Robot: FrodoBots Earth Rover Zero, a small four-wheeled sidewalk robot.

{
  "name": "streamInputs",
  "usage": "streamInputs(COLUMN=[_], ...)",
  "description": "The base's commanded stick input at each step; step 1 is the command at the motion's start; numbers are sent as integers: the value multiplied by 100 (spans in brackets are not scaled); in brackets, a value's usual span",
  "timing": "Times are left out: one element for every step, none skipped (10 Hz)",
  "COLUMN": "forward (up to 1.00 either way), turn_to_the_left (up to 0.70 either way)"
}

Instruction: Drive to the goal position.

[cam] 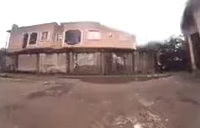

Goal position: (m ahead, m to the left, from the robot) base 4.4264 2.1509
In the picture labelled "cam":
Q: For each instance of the two-storey tan building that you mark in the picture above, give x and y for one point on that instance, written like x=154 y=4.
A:
x=101 y=38

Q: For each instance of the brown dirt road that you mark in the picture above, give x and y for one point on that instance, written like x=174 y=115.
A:
x=88 y=103

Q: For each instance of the grey concrete wall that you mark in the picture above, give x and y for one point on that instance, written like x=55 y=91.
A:
x=54 y=62

